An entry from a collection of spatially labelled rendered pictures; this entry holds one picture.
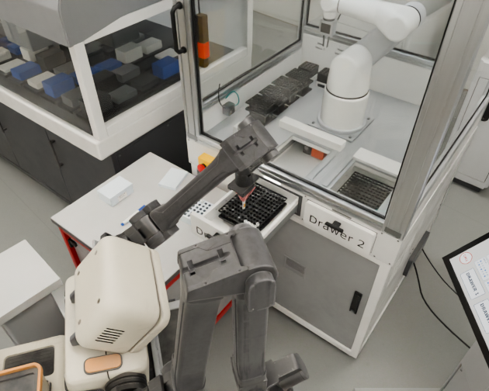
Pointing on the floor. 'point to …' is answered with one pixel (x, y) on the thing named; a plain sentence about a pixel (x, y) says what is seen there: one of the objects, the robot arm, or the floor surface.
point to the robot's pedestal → (22, 295)
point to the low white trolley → (88, 212)
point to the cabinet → (338, 278)
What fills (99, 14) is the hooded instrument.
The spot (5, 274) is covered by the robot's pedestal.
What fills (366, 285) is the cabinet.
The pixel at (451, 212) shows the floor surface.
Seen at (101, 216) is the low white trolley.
